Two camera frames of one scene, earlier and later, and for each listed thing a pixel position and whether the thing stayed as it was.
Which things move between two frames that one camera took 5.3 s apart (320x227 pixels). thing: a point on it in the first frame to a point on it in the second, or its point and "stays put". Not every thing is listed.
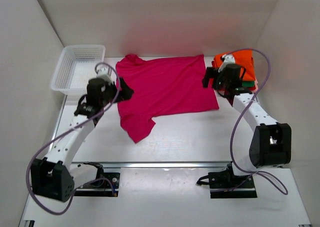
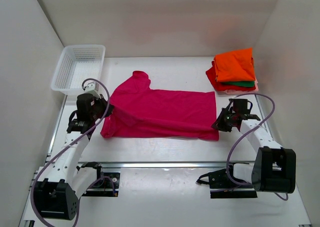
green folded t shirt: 247,84 stays put
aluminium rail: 157,164 stays put
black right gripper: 212,74 to 218,124
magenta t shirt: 161,87 to 140,111
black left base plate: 106,184 stays put
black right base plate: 225,184 stays put
